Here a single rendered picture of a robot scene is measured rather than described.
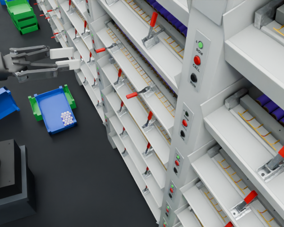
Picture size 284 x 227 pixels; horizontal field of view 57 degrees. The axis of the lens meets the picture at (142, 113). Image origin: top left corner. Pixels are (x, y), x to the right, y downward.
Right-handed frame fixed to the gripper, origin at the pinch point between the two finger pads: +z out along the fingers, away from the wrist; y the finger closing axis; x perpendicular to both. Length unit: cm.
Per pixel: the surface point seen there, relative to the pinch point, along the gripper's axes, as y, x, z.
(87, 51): -70, -43, 32
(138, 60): -0.3, -4.1, 25.0
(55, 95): -87, -89, 15
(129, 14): -3.5, 11.1, 20.5
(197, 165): 41.6, -9.1, 21.8
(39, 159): -45, -105, -7
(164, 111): 21.8, -8.1, 23.3
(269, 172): 56, 10, 19
